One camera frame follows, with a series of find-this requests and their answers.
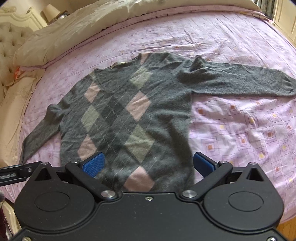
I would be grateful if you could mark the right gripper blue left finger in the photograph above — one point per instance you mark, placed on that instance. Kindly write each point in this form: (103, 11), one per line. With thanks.
(83, 174)

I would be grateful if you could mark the bedside lamp with shade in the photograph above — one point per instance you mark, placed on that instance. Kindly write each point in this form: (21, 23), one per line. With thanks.
(52, 14)

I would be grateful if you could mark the beige duvet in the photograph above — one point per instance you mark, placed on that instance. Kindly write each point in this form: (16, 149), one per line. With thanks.
(52, 41)

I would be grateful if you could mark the grey argyle knit sweater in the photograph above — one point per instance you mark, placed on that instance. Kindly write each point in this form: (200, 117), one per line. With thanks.
(138, 115)

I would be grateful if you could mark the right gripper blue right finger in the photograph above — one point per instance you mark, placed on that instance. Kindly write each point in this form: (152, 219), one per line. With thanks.
(214, 174)

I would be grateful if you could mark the pink patterned bed sheet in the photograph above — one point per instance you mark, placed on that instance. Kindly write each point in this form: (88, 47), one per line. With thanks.
(234, 128)

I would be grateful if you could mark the cream tufted headboard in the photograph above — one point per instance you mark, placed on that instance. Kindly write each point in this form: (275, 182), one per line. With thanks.
(15, 30)

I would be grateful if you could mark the cream wardrobe door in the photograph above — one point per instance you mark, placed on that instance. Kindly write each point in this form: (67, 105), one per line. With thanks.
(284, 18)

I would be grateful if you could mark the beige pillow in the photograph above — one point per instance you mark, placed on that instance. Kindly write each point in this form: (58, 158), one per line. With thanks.
(13, 109)

